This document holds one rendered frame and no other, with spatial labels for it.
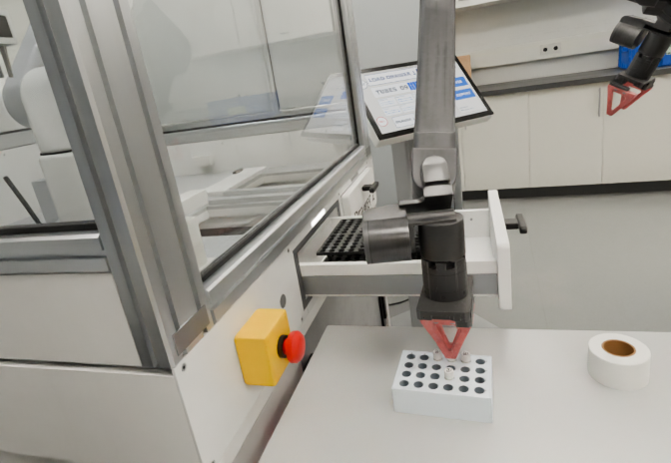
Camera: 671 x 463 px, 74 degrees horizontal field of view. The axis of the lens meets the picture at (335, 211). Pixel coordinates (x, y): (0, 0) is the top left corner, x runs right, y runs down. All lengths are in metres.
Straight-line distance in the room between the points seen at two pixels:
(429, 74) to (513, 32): 3.74
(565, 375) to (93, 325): 0.59
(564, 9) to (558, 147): 1.22
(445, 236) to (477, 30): 3.91
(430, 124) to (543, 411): 0.39
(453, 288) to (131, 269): 0.37
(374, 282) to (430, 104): 0.30
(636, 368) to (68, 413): 0.69
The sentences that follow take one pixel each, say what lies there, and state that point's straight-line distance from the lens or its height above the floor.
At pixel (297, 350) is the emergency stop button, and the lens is 0.58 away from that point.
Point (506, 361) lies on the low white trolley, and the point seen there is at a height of 0.76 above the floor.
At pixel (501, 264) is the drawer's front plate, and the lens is 0.70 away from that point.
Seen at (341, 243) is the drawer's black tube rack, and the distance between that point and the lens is 0.82.
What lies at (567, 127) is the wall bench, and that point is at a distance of 3.81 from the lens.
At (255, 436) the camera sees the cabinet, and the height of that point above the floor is 0.74.
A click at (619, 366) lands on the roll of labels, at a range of 0.69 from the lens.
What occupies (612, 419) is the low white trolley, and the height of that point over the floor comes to 0.76.
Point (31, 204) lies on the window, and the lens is 0.53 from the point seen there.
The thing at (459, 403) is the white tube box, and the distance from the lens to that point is 0.62.
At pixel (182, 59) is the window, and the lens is 0.57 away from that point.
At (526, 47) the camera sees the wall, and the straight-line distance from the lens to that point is 4.36.
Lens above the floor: 1.20
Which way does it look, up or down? 17 degrees down
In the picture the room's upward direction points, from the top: 9 degrees counter-clockwise
